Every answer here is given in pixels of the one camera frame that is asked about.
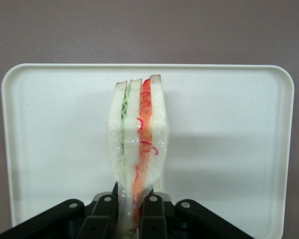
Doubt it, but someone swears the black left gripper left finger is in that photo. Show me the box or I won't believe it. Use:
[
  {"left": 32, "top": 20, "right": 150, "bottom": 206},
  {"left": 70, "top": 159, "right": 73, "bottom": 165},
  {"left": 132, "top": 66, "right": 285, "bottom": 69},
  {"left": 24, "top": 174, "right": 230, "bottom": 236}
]
[{"left": 0, "top": 183, "right": 120, "bottom": 239}]

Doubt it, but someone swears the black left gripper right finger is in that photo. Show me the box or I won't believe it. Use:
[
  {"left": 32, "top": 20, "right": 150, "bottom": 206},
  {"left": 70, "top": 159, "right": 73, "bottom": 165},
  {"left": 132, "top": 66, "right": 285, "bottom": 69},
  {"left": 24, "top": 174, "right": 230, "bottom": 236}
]
[{"left": 139, "top": 188, "right": 259, "bottom": 239}]

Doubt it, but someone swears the triangle sandwich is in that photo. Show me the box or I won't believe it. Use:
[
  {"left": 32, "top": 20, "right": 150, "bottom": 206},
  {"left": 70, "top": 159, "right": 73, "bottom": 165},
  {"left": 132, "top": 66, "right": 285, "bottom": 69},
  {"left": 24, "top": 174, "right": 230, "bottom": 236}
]
[{"left": 107, "top": 74, "right": 170, "bottom": 239}]

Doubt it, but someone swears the cream plastic serving tray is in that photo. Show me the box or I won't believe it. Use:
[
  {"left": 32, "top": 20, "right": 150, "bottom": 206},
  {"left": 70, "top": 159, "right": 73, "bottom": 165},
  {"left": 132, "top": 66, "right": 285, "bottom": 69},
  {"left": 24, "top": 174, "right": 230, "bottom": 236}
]
[{"left": 1, "top": 63, "right": 295, "bottom": 239}]

